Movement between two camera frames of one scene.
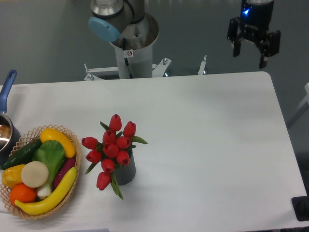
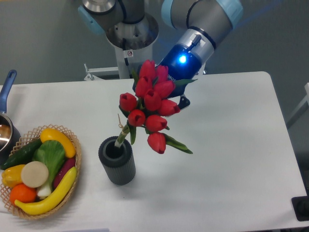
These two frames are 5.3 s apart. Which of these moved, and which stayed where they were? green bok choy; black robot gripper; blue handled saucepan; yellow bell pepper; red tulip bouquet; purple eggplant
Moved: red tulip bouquet; black robot gripper
Stayed: blue handled saucepan; yellow bell pepper; green bok choy; purple eggplant
